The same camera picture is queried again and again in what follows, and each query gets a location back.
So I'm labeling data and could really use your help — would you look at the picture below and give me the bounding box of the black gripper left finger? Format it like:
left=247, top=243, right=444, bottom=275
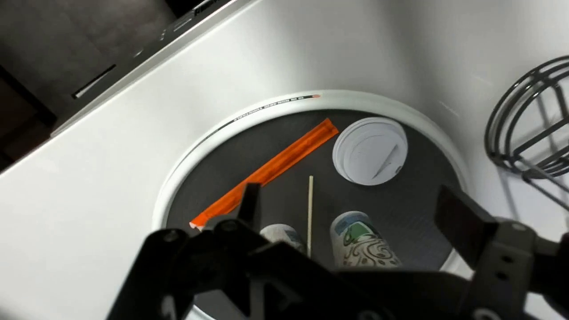
left=105, top=184, right=357, bottom=320

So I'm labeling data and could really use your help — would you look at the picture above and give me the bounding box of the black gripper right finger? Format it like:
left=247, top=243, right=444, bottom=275
left=433, top=184, right=569, bottom=320

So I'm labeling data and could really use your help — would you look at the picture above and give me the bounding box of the long orange pack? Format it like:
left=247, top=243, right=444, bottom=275
left=186, top=116, right=341, bottom=234

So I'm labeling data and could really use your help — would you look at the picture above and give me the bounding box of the round dark tray white rim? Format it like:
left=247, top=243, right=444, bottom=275
left=151, top=88, right=474, bottom=320

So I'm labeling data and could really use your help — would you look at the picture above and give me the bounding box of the open patterned paper cup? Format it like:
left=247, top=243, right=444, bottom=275
left=329, top=211, right=403, bottom=273

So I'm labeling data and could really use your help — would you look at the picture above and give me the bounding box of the white plastic cup lid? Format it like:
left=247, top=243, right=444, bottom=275
left=330, top=116, right=410, bottom=189

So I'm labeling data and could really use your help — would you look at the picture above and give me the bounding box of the thin wooden stir stick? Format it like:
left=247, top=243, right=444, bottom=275
left=304, top=175, right=316, bottom=260

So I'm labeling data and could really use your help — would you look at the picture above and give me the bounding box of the dark panel with metal edge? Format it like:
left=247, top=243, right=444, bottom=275
left=0, top=0, right=256, bottom=175

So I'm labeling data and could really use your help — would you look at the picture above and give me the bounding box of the black wire basket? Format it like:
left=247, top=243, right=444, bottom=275
left=483, top=54, right=569, bottom=211

